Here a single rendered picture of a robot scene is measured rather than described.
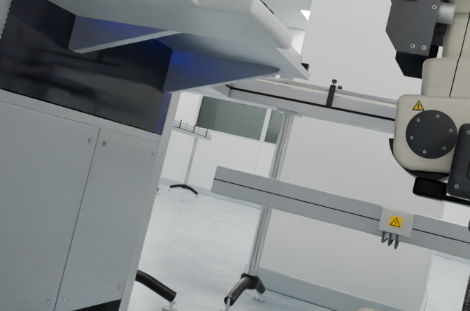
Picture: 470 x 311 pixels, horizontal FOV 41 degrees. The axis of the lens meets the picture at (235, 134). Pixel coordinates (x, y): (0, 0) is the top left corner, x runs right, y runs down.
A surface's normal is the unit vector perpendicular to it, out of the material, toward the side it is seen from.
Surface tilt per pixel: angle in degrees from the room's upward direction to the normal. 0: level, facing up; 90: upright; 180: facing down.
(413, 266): 90
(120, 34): 90
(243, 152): 90
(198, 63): 90
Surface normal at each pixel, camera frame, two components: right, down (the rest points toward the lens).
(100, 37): -0.32, -0.12
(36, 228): 0.92, 0.21
